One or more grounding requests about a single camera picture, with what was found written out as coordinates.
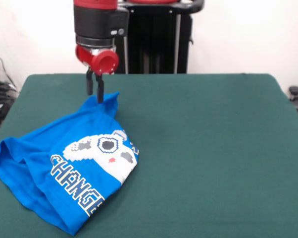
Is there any blue printed T-shirt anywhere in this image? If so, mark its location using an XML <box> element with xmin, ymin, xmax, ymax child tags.
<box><xmin>0</xmin><ymin>91</ymin><xmax>141</xmax><ymax>237</ymax></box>

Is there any black cable tangle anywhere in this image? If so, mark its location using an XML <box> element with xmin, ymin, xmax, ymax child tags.
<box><xmin>0</xmin><ymin>46</ymin><xmax>20</xmax><ymax>131</ymax></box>

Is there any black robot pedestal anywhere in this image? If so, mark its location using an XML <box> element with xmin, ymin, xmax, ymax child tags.
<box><xmin>114</xmin><ymin>0</ymin><xmax>205</xmax><ymax>74</ymax></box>

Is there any black office chair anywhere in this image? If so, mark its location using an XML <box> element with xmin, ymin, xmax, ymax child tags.
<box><xmin>288</xmin><ymin>85</ymin><xmax>298</xmax><ymax>124</ymax></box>

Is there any dark green table cloth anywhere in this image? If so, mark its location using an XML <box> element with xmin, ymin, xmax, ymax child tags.
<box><xmin>0</xmin><ymin>73</ymin><xmax>298</xmax><ymax>238</ymax></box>

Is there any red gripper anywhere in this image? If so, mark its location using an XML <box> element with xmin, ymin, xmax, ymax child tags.
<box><xmin>75</xmin><ymin>44</ymin><xmax>120</xmax><ymax>104</ymax></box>

